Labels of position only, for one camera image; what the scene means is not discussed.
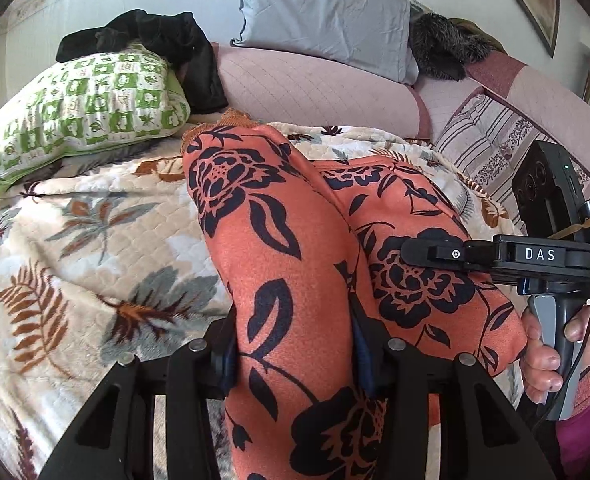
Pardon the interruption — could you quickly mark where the green white checkered pillow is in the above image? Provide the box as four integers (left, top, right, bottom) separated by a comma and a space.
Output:
0, 42, 192, 204

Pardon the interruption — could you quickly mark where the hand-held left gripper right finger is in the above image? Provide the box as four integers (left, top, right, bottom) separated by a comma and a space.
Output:
347, 301, 562, 480

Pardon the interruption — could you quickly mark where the yellow rubber band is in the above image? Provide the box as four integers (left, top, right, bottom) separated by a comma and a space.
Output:
546, 217, 590, 240

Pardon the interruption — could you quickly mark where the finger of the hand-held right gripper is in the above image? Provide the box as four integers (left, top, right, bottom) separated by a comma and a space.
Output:
400, 238, 468, 275

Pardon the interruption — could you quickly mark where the dark fur collared coat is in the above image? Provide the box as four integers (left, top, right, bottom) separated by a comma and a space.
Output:
409, 12, 506, 82

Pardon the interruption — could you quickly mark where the black cloth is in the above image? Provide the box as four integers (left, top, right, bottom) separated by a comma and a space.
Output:
56, 8, 230, 115

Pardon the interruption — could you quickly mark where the striped floral cushion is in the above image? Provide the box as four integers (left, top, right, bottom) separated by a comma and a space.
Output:
434, 94, 590, 222

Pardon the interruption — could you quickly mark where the cream leaf print blanket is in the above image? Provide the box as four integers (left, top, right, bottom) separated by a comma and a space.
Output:
0, 122, 526, 480

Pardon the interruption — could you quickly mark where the pink quilted headboard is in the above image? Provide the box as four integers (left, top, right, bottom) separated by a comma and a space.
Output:
210, 42, 590, 198

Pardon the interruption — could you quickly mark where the person's right hand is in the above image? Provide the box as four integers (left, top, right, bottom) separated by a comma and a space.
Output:
519, 304, 590, 406

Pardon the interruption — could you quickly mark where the grey pillow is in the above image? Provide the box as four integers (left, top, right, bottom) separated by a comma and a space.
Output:
231, 0, 421, 86

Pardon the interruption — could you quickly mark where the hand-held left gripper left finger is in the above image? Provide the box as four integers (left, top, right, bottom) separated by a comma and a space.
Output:
37, 309, 242, 480

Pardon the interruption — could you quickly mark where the orange black floral garment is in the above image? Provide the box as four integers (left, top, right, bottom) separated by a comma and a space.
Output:
181, 109, 529, 480

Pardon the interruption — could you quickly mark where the large framed wall picture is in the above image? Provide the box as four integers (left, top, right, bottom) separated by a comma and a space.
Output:
484, 0, 561, 59

